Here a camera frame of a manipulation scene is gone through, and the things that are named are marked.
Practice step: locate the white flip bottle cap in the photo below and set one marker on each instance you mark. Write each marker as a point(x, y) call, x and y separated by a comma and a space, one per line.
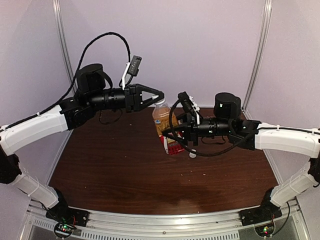
point(192, 154)

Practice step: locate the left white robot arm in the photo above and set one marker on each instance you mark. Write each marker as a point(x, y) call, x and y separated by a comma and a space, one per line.
point(95, 93)

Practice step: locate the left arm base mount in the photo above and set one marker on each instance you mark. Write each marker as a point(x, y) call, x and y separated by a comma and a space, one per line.
point(68, 222)

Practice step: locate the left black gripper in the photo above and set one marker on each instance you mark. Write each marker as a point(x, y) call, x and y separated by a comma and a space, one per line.
point(133, 100)

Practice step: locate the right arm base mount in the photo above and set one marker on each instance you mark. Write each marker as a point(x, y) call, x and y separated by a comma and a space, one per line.
point(262, 217)

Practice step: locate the left aluminium frame post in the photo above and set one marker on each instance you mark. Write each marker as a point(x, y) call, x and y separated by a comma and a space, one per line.
point(62, 38)

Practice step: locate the right aluminium frame post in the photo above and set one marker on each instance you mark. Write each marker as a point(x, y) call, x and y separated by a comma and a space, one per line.
point(264, 30)

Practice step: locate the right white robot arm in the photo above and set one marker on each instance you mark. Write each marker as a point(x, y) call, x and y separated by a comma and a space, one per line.
point(250, 135)

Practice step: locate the aluminium frame post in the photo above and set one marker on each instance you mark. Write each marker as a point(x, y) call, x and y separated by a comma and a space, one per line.
point(62, 38)
point(264, 30)

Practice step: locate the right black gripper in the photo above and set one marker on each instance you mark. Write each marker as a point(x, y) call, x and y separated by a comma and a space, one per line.
point(190, 131)

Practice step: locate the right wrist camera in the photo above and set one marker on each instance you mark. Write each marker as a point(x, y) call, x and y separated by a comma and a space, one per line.
point(189, 106)

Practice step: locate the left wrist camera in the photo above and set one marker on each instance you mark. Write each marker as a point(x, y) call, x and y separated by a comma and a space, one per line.
point(131, 70)

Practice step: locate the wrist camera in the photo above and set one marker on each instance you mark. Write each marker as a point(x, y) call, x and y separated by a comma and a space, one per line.
point(189, 106)
point(131, 70)

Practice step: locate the front aluminium rail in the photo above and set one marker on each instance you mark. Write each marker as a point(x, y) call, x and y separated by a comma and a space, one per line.
point(221, 225)

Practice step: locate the amber tea bottle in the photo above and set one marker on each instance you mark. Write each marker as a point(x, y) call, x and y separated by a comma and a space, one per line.
point(161, 119)

